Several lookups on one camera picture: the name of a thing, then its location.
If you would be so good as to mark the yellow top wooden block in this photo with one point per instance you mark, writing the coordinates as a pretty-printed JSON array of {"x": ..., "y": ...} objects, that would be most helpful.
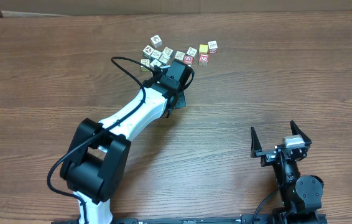
[{"x": 203, "y": 49}]

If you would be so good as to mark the ice cream wooden block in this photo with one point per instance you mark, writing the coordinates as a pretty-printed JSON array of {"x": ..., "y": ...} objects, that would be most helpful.
[{"x": 155, "y": 55}]

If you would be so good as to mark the far right white block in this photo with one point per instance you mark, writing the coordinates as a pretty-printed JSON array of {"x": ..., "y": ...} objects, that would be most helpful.
[{"x": 212, "y": 47}]

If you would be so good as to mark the top red picture block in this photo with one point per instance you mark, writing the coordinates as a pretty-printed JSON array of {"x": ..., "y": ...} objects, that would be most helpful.
[{"x": 156, "y": 41}]

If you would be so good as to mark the red face wooden block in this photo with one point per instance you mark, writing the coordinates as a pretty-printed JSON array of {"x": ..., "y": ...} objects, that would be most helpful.
[{"x": 188, "y": 60}]

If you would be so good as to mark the blue sided picture block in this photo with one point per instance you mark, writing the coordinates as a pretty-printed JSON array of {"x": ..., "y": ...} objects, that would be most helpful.
[{"x": 168, "y": 52}]

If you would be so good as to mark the white tilted picture block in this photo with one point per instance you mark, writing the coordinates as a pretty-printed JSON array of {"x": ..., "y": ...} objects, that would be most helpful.
[{"x": 192, "y": 52}]

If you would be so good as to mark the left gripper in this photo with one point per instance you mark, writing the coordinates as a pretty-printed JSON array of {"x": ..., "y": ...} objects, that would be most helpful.
[{"x": 181, "y": 99}]

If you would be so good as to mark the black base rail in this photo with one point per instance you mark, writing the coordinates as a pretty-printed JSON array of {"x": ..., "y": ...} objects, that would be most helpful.
[{"x": 242, "y": 219}]

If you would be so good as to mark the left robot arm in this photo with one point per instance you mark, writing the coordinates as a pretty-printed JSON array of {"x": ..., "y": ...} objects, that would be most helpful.
[{"x": 96, "y": 159}]

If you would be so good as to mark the soccer ball wooden block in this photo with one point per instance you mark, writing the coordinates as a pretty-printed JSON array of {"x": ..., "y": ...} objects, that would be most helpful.
[{"x": 147, "y": 51}]

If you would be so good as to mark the red letter wooden block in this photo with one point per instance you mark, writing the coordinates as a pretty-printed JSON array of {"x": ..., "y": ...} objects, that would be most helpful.
[{"x": 203, "y": 59}]

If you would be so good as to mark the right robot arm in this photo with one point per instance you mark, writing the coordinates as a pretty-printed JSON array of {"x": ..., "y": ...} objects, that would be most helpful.
[{"x": 300, "y": 194}]

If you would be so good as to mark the yellow sided gift block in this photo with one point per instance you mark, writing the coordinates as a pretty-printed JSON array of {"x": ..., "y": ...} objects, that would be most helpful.
[{"x": 145, "y": 65}]

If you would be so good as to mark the sailboat blue wooden block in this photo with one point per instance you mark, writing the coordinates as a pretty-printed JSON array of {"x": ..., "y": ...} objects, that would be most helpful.
[{"x": 164, "y": 59}]

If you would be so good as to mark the cardboard panel at back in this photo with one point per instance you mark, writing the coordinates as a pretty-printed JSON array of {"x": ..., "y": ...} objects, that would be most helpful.
[{"x": 109, "y": 7}]

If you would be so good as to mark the letter L wooden block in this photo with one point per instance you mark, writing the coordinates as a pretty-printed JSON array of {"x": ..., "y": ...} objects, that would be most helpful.
[{"x": 155, "y": 63}]

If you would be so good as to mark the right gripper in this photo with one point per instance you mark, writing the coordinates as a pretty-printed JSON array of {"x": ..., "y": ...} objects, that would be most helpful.
[{"x": 268, "y": 156}]

